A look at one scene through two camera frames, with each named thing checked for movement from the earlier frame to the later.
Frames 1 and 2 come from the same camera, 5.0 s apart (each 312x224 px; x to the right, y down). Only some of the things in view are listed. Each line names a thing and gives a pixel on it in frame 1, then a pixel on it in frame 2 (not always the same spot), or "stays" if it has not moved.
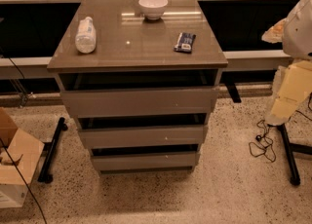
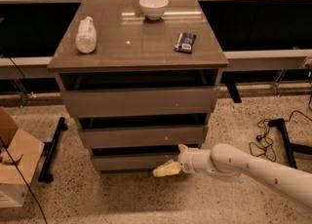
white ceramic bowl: (153, 7) stays
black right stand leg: (290, 148) stays
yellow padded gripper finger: (275, 33) to (170, 168)
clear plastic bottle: (86, 36) stays
